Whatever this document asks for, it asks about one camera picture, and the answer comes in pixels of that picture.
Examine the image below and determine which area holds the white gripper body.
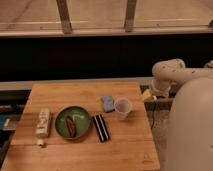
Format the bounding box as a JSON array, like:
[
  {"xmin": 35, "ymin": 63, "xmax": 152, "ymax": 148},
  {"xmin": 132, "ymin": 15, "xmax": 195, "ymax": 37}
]
[{"xmin": 149, "ymin": 78, "xmax": 171, "ymax": 98}]

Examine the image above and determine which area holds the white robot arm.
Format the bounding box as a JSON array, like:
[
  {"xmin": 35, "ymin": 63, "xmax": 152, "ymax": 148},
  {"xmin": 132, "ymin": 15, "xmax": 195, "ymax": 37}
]
[{"xmin": 150, "ymin": 59, "xmax": 213, "ymax": 171}]

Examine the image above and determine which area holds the blue sponge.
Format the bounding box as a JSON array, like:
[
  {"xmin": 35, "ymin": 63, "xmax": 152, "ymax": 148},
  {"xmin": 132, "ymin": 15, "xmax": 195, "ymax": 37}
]
[{"xmin": 101, "ymin": 96, "xmax": 114, "ymax": 113}]

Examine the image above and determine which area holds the wooden table board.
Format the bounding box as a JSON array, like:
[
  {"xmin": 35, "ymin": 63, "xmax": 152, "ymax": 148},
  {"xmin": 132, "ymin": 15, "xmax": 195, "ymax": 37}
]
[{"xmin": 1, "ymin": 82, "xmax": 160, "ymax": 171}]

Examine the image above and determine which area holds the black striped rectangular block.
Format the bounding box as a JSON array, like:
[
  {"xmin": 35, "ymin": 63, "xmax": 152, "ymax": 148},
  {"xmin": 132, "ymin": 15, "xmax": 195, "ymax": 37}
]
[{"xmin": 92, "ymin": 115, "xmax": 110, "ymax": 143}]

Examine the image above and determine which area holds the green bowl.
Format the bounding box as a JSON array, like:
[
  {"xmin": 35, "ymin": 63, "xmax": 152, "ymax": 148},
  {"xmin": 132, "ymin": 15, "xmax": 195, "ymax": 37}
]
[{"xmin": 54, "ymin": 106, "xmax": 91, "ymax": 140}]

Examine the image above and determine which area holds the red-brown food in bowl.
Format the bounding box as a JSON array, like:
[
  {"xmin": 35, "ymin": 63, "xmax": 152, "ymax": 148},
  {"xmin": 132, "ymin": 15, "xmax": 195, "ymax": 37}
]
[{"xmin": 66, "ymin": 116, "xmax": 76, "ymax": 137}]

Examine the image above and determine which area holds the white squeeze tube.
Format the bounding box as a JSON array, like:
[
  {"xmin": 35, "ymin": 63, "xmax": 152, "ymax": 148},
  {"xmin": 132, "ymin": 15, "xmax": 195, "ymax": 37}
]
[{"xmin": 35, "ymin": 108, "xmax": 51, "ymax": 147}]

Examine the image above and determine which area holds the right metal post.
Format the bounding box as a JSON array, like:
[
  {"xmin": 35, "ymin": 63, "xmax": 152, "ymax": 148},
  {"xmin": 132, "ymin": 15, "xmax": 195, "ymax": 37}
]
[{"xmin": 124, "ymin": 0, "xmax": 137, "ymax": 32}]

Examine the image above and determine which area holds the metal post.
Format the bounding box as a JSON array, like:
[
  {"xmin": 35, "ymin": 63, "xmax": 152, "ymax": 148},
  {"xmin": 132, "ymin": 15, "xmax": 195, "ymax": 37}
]
[
  {"xmin": 56, "ymin": 0, "xmax": 72, "ymax": 34},
  {"xmin": 124, "ymin": 0, "xmax": 137, "ymax": 32}
]

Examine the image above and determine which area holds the left metal post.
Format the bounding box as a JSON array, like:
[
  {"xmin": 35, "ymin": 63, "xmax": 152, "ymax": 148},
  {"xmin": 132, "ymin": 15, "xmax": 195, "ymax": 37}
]
[{"xmin": 56, "ymin": 0, "xmax": 72, "ymax": 34}]

